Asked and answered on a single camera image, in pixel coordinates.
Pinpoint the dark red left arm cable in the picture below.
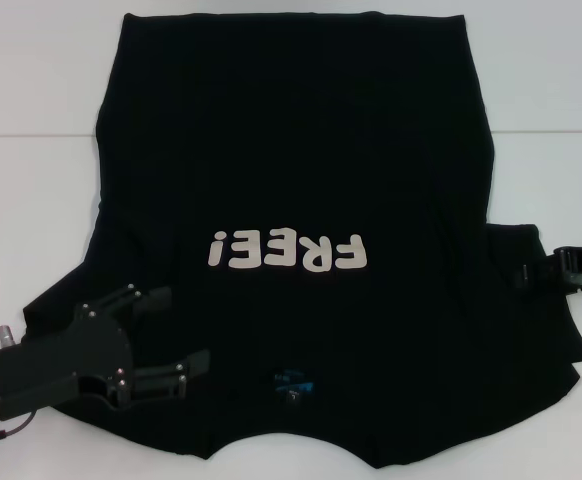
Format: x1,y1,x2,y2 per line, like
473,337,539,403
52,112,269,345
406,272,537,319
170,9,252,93
0,408,41,447

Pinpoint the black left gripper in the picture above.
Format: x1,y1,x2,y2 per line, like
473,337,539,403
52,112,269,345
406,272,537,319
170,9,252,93
0,283,212,420

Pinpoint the black t-shirt with FREE print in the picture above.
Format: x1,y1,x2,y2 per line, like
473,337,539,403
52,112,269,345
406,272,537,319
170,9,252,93
23,12,582,455

